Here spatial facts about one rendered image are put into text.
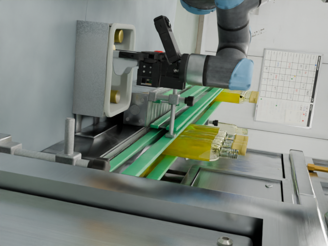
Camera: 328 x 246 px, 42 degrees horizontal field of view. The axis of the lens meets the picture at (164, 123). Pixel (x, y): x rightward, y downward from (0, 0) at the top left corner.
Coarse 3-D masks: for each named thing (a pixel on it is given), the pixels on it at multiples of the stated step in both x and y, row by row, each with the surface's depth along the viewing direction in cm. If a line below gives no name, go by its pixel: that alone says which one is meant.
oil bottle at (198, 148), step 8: (184, 136) 127; (176, 144) 124; (184, 144) 124; (192, 144) 123; (200, 144) 123; (208, 144) 122; (216, 144) 122; (168, 152) 125; (176, 152) 125; (184, 152) 124; (192, 152) 124; (200, 152) 123; (208, 152) 123; (216, 152) 122; (208, 160) 123; (216, 160) 124
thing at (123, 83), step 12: (120, 24) 100; (108, 36) 98; (132, 36) 112; (108, 48) 97; (120, 48) 113; (132, 48) 113; (108, 60) 98; (108, 72) 98; (132, 72) 114; (108, 84) 99; (120, 84) 115; (108, 96) 100; (120, 96) 116; (108, 108) 101; (120, 108) 109
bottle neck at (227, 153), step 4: (224, 148) 124; (228, 148) 123; (224, 152) 123; (228, 152) 123; (232, 152) 122; (236, 152) 122; (224, 156) 123; (228, 156) 123; (232, 156) 123; (236, 156) 122
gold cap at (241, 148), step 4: (232, 144) 128; (236, 144) 128; (240, 144) 128; (244, 144) 128; (232, 148) 128; (236, 148) 127; (240, 148) 127; (244, 148) 127; (240, 152) 127; (244, 152) 127
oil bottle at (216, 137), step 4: (184, 132) 132; (188, 132) 132; (192, 132) 133; (196, 132) 133; (192, 136) 129; (196, 136) 129; (200, 136) 129; (204, 136) 129; (208, 136) 130; (212, 136) 130; (216, 136) 130; (216, 140) 128; (220, 140) 128
